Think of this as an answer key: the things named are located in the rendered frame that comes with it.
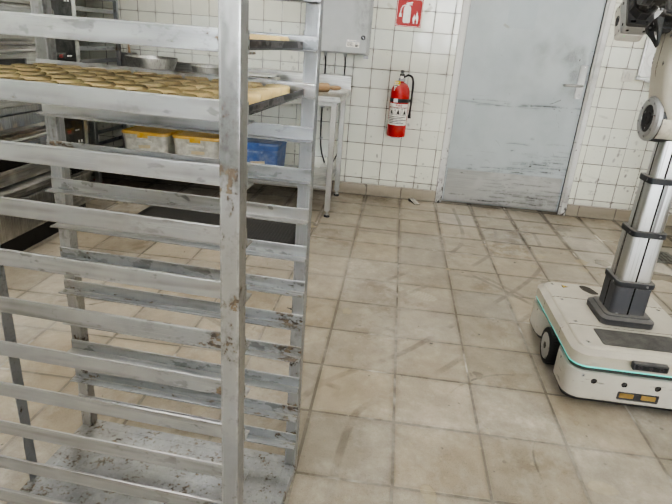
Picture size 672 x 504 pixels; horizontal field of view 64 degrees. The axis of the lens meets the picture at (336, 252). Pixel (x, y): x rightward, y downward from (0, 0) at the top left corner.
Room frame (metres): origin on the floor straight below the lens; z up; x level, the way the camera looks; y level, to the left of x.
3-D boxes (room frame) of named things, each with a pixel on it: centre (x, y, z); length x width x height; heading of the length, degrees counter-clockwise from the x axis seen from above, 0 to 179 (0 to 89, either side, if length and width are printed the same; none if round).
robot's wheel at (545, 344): (2.04, -0.96, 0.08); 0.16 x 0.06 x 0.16; 175
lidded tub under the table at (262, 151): (4.23, 0.66, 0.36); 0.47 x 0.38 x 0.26; 177
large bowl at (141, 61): (4.28, 1.51, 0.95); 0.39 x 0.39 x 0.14
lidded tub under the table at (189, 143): (4.27, 1.11, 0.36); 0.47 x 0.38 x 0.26; 175
